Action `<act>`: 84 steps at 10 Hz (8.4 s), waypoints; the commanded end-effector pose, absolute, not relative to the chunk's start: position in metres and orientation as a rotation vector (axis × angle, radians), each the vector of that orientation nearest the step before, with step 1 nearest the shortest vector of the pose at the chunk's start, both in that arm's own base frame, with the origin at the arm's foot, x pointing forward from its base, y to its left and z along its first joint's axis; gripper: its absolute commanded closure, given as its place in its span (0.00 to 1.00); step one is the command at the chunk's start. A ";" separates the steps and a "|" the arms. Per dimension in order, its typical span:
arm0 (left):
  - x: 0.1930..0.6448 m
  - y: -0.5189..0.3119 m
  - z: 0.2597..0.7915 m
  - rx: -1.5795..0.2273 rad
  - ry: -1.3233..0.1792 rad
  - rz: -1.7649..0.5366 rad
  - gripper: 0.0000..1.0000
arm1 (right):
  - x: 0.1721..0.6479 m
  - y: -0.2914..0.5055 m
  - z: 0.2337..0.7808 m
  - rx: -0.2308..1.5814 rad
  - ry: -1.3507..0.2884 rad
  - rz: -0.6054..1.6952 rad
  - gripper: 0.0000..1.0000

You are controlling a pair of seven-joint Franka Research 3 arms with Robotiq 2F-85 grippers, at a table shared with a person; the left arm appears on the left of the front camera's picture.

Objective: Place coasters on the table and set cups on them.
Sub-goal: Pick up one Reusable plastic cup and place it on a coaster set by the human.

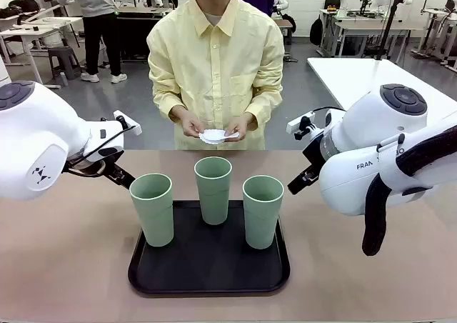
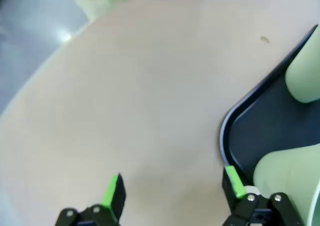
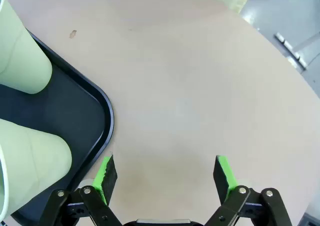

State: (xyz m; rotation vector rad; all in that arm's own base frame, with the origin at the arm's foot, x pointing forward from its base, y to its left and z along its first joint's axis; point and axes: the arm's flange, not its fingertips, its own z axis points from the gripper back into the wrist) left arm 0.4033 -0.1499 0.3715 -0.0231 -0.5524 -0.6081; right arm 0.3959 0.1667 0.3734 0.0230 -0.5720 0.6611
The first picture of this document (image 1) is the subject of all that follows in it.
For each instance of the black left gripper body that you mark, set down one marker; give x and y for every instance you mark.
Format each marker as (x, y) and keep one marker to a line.
(112, 169)

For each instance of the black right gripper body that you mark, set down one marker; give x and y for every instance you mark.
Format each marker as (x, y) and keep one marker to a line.
(314, 160)

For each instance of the pale green plastic cup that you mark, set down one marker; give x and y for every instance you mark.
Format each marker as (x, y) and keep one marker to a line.
(213, 198)
(262, 219)
(153, 216)

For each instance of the white paper doily coaster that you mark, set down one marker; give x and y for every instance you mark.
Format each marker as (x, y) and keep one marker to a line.
(213, 136)

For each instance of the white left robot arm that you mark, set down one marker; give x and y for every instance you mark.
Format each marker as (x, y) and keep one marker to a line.
(35, 130)

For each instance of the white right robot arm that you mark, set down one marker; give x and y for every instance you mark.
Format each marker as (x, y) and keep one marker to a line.
(357, 130)

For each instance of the person's left forearm yellow sleeve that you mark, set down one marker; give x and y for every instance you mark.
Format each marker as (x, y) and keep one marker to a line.
(262, 106)

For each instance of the person's right forearm yellow sleeve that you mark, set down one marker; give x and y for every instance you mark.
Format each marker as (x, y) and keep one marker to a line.
(169, 103)

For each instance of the person's left hand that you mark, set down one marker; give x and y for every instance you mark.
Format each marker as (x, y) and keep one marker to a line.
(240, 129)

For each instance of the person's right hand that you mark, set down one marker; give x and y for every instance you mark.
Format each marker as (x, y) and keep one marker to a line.
(193, 127)

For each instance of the white rounded table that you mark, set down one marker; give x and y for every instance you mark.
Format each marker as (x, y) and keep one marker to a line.
(342, 76)

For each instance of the small bottle on floor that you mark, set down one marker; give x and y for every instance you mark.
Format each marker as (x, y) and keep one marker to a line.
(64, 79)

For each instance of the black plastic tray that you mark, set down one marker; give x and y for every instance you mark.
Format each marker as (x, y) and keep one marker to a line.
(207, 266)

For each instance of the grey plastic stool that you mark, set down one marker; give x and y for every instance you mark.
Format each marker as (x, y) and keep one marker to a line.
(64, 60)

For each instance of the black backpack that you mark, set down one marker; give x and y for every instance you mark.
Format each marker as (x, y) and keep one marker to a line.
(316, 31)

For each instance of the person in yellow shirt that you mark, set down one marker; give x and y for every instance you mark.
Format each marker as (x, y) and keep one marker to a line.
(214, 69)

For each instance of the person in grey hoodie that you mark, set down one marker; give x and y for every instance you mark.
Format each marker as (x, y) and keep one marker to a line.
(96, 26)

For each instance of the grey metal desk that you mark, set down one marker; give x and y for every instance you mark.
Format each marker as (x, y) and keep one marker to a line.
(367, 26)

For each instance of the white cylindrical air purifier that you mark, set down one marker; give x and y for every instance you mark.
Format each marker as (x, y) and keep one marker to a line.
(3, 71)

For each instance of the black tripod pole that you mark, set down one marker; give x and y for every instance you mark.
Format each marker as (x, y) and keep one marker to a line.
(389, 23)

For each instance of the white desk with clutter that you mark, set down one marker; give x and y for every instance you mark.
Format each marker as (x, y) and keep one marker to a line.
(32, 33)

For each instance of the black bag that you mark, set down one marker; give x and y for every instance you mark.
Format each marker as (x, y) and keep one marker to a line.
(19, 6)

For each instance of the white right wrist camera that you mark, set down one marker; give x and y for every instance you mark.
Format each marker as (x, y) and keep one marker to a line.
(298, 123)

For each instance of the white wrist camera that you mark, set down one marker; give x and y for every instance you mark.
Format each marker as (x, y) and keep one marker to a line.
(131, 127)
(298, 123)

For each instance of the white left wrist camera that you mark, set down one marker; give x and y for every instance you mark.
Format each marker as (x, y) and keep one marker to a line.
(131, 127)

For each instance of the white desk frame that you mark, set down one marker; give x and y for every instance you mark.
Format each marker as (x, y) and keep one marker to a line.
(441, 26)

